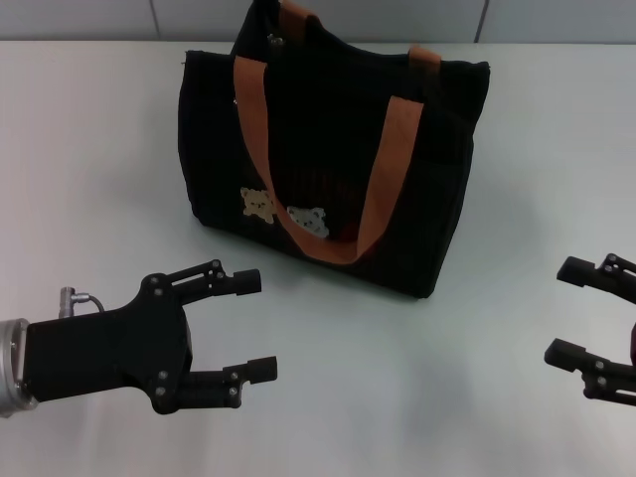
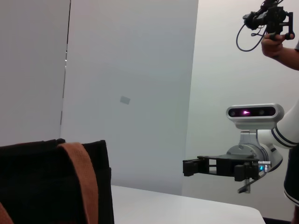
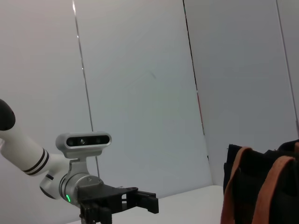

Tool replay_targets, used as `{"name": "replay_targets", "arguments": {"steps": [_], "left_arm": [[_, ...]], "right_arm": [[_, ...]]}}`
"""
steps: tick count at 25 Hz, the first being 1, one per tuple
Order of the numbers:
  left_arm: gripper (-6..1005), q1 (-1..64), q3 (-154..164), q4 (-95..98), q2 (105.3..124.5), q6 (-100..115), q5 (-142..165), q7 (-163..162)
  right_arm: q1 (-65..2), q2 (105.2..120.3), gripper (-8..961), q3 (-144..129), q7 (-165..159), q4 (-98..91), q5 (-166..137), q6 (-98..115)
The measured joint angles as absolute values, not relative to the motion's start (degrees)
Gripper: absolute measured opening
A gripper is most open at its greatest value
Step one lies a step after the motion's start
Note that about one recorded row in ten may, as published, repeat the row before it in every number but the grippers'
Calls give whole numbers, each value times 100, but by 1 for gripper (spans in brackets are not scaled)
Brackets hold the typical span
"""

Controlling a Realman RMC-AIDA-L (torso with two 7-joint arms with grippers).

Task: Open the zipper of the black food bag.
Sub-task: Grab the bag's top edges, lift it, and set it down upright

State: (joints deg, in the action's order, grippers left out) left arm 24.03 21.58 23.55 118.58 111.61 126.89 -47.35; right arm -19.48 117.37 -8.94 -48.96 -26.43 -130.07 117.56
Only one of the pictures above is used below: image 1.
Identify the silver zipper pull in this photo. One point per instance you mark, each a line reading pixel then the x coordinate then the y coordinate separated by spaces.
pixel 273 41

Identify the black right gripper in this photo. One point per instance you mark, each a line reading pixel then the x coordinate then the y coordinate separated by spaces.
pixel 633 343

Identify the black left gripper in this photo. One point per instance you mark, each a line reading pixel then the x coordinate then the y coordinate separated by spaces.
pixel 109 353

